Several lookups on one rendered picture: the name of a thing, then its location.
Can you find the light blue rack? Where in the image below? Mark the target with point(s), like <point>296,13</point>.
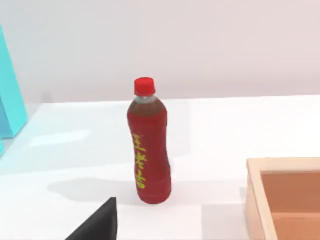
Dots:
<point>10,105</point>

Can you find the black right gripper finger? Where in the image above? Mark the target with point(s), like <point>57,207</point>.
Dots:
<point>103,222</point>

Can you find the red bottle with yellow lettering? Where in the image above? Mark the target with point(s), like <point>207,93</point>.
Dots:
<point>150,155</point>

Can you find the shallow salmon-coloured box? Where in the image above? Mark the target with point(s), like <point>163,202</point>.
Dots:
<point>287,200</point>

